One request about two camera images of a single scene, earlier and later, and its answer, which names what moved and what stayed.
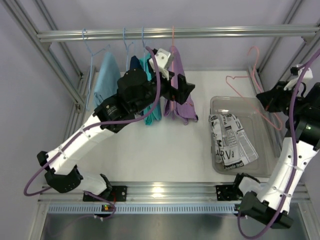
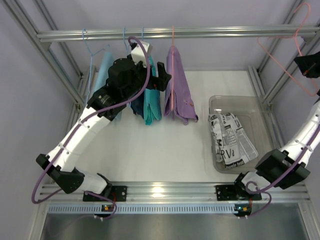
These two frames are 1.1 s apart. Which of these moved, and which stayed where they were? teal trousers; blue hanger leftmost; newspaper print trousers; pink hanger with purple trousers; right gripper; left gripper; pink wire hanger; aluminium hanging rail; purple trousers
Moved: right gripper; left gripper; pink wire hanger
Stayed: blue hanger leftmost; purple trousers; aluminium hanging rail; teal trousers; newspaper print trousers; pink hanger with purple trousers
